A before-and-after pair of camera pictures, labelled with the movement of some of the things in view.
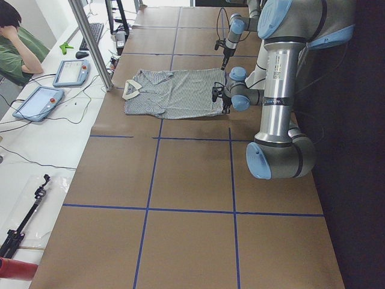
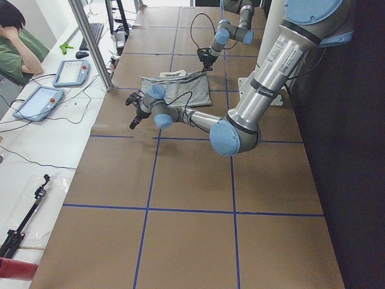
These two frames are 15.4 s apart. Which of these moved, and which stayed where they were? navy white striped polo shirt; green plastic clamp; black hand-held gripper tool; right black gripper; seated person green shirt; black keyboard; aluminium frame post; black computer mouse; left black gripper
Moved: left black gripper; navy white striped polo shirt; right black gripper
Stayed: black hand-held gripper tool; black keyboard; black computer mouse; aluminium frame post; green plastic clamp; seated person green shirt
